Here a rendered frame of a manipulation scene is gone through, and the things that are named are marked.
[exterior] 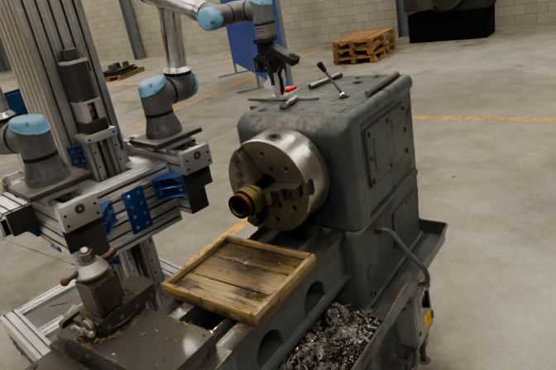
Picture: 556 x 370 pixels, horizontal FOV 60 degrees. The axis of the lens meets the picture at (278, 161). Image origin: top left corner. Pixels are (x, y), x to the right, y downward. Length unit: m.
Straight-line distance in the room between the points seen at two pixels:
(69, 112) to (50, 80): 0.14
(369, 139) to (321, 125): 0.20
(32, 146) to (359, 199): 1.09
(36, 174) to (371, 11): 10.98
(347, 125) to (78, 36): 1.11
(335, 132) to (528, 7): 9.94
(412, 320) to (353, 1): 10.83
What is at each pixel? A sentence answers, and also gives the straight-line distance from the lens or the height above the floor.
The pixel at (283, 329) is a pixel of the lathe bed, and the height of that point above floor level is 0.76.
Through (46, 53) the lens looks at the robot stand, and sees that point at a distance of 2.00.
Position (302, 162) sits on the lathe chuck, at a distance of 1.42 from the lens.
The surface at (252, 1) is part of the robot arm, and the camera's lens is 1.70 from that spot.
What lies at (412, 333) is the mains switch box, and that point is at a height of 0.26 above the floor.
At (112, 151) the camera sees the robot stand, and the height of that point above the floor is 1.16.
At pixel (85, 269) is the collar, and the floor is 1.14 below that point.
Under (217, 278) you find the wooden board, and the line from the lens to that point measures 1.48.
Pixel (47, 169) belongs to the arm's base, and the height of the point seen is 1.22.
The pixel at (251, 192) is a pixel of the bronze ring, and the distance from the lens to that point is 1.41.
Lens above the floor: 1.67
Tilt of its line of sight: 20 degrees down
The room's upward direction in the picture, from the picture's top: 11 degrees counter-clockwise
